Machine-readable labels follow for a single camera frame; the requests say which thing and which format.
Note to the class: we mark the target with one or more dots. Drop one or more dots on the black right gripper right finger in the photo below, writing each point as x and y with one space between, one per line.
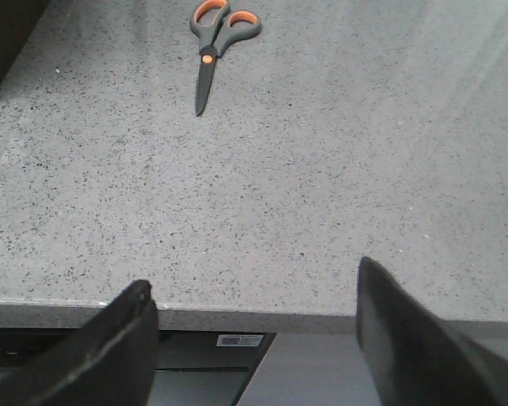
413 356

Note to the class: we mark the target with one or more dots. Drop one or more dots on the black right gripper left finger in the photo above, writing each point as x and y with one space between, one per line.
111 360

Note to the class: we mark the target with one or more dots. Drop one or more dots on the grey orange handled scissors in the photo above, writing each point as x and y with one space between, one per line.
217 27

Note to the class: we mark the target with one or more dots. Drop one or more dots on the white barcode label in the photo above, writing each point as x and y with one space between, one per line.
240 340

